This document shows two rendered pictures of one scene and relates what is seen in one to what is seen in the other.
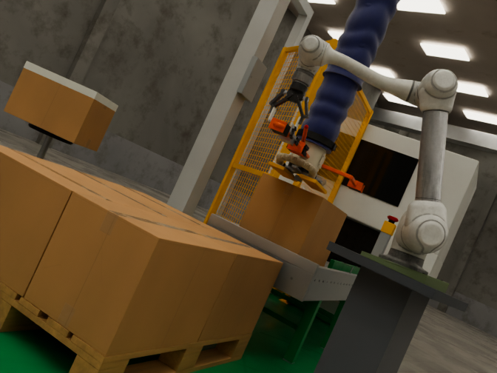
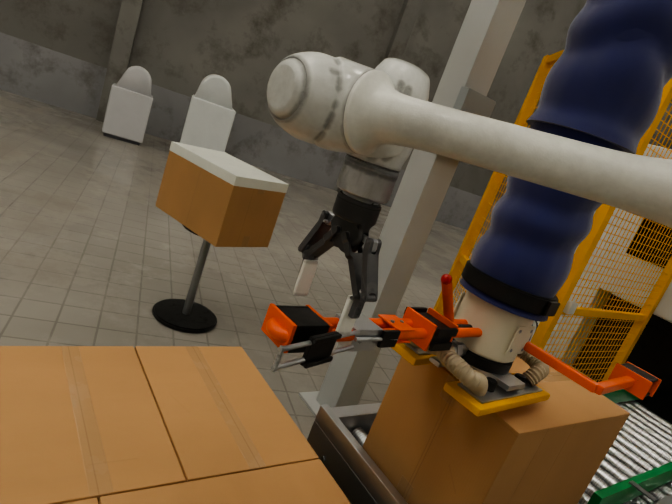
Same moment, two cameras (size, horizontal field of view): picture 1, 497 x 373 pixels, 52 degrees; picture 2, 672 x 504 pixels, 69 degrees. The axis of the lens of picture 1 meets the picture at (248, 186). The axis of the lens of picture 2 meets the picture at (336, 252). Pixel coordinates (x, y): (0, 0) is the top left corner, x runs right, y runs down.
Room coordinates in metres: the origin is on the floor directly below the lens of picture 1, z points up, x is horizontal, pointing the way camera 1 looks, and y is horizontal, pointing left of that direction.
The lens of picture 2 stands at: (1.64, -0.35, 1.46)
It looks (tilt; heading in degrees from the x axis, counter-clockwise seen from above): 14 degrees down; 25
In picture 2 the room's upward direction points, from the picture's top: 20 degrees clockwise
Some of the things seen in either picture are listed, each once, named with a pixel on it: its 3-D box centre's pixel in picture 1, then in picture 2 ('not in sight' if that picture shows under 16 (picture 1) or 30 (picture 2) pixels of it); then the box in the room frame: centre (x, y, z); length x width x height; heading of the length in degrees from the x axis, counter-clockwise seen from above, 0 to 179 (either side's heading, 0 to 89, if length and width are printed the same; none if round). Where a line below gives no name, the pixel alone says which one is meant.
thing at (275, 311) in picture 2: (279, 127); (297, 327); (2.31, -0.02, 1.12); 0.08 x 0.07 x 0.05; 159
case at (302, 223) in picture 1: (294, 223); (493, 432); (3.14, -0.35, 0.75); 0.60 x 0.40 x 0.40; 154
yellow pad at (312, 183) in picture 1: (314, 181); (502, 386); (2.83, -0.33, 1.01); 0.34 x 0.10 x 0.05; 159
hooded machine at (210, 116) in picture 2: not in sight; (209, 119); (7.98, 5.71, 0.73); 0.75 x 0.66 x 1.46; 139
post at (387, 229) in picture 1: (357, 297); not in sight; (3.12, -0.89, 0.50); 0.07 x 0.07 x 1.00; 64
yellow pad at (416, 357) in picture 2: (285, 169); (443, 344); (2.90, -0.15, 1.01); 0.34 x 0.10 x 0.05; 159
